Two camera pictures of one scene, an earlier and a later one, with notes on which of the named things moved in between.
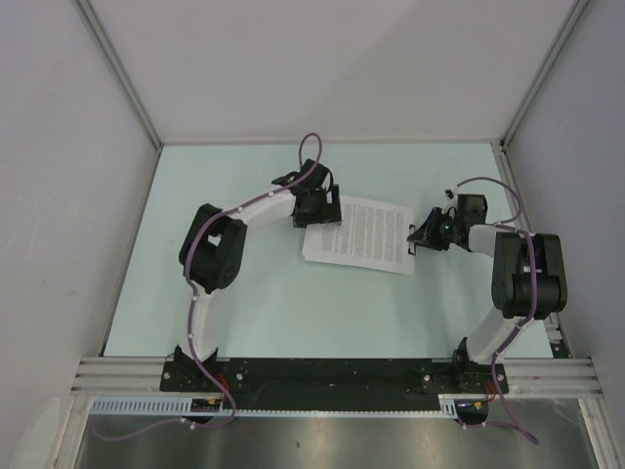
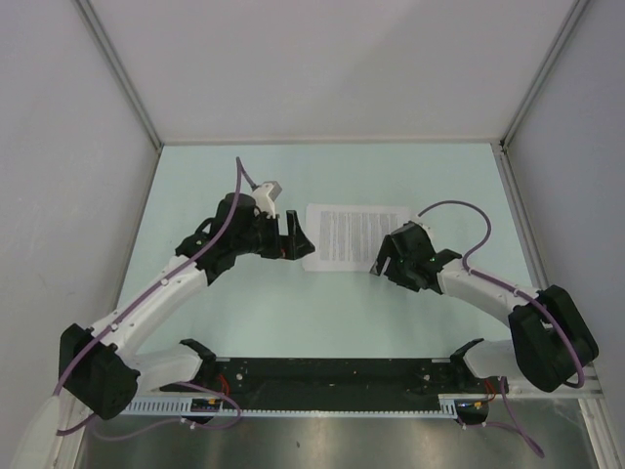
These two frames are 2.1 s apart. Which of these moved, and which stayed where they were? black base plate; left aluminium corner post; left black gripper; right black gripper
Moved: left black gripper; right black gripper
Stayed: left aluminium corner post; black base plate
